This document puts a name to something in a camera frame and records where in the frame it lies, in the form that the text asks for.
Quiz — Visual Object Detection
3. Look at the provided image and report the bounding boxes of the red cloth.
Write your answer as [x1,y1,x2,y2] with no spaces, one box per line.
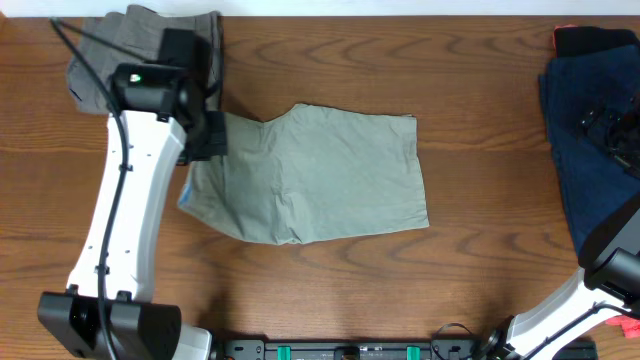
[605,316,640,339]

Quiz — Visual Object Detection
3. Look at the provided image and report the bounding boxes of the navy blue garment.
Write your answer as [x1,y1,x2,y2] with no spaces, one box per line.
[539,45,639,251]

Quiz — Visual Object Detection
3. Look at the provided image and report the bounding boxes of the light khaki shorts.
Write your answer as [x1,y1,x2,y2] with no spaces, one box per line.
[178,104,429,245]

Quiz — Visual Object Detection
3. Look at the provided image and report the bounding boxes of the black garment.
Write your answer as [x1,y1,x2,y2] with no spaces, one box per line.
[553,26,639,58]

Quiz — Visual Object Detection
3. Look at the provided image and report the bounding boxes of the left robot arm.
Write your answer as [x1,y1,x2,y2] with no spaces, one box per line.
[37,29,227,359]

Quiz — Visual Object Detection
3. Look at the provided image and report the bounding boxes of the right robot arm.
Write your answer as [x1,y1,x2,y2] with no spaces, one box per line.
[486,195,639,359]

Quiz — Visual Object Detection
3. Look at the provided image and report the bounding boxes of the folded grey shorts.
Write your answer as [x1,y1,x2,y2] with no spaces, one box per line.
[66,4,222,115]

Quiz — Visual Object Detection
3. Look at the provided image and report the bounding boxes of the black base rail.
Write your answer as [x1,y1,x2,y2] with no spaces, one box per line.
[212,337,599,360]

